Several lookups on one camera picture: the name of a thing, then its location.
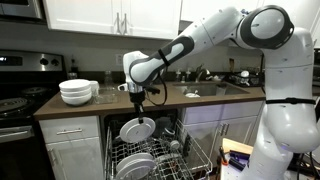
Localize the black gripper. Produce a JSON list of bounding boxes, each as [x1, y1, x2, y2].
[[128, 91, 147, 125]]

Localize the white dinner plate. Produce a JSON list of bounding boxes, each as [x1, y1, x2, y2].
[[115, 158, 157, 180], [115, 152, 154, 169], [119, 116, 157, 144]]

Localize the black bowl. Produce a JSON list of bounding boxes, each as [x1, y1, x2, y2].
[[154, 116, 173, 138]]

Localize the grey plastic lid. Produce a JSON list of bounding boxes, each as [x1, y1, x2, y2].
[[112, 130, 125, 145]]

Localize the clear glass container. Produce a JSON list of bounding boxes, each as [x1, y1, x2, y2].
[[94, 87, 119, 105]]

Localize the clear glass bottle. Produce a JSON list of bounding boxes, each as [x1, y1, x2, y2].
[[103, 70, 115, 89]]

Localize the white mug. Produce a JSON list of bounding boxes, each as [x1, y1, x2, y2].
[[89, 80, 100, 98]]

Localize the small white cup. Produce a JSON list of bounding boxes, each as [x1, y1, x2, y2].
[[169, 140, 181, 152]]

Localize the small soap bottle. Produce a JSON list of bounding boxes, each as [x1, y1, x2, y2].
[[175, 68, 183, 83], [185, 68, 193, 83]]

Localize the black utensil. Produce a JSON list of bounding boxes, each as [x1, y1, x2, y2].
[[182, 134, 192, 158]]

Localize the white bowl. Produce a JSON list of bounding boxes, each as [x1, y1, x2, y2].
[[60, 93, 93, 107], [58, 79, 92, 93], [60, 89, 92, 99]]

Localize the white base cabinet door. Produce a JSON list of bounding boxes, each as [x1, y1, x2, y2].
[[219, 115, 259, 145], [184, 120, 225, 164], [45, 137, 105, 180]]

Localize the chrome faucet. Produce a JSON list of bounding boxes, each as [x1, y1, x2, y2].
[[194, 64, 211, 84]]

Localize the steel kitchen sink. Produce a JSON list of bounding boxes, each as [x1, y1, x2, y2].
[[173, 82, 250, 98]]

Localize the dark glass bottle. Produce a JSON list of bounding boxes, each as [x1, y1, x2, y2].
[[69, 57, 80, 80]]

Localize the wide white drawer front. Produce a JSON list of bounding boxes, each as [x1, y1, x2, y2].
[[180, 100, 265, 126]]

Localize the small brown kitchen item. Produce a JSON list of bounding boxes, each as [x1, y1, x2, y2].
[[228, 58, 236, 73]]

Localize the wooden board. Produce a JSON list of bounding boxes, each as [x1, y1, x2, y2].
[[221, 137, 255, 156]]

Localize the blue purple tool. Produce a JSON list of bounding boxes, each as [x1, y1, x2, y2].
[[229, 149, 251, 161]]

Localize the white perforated board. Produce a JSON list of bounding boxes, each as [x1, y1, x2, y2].
[[220, 153, 254, 180]]

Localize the black cylinder tool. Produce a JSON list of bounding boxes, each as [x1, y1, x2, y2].
[[228, 157, 247, 172]]

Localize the black dish drying rack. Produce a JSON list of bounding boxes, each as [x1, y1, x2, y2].
[[229, 69, 265, 88]]

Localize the black steel stove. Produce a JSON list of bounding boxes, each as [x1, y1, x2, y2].
[[0, 49, 68, 180]]

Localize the steel microwave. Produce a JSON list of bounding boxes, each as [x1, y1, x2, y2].
[[0, 0, 47, 24]]

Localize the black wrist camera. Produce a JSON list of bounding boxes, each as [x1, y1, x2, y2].
[[144, 85, 162, 96]]

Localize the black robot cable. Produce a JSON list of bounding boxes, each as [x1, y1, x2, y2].
[[143, 66, 168, 108]]

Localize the white wall outlet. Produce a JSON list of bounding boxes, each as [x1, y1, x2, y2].
[[115, 53, 125, 67]]

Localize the white drawer with handle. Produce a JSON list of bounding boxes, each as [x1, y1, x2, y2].
[[39, 115, 100, 145]]

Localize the white wire dishwasher rack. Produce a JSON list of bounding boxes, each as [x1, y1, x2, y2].
[[104, 118, 214, 180]]

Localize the silver cabinet door handle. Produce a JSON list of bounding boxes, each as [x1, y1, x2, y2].
[[122, 13, 130, 36], [114, 12, 121, 35]]

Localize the white wall cabinet door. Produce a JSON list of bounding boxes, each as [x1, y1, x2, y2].
[[42, 0, 123, 36], [120, 0, 183, 42]]

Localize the orange handled tool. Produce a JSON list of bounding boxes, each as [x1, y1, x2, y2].
[[218, 146, 230, 167]]

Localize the white wall cabinet row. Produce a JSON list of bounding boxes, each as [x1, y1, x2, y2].
[[179, 0, 320, 48]]

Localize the black floor cables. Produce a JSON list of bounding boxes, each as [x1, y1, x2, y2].
[[289, 151, 320, 180]]

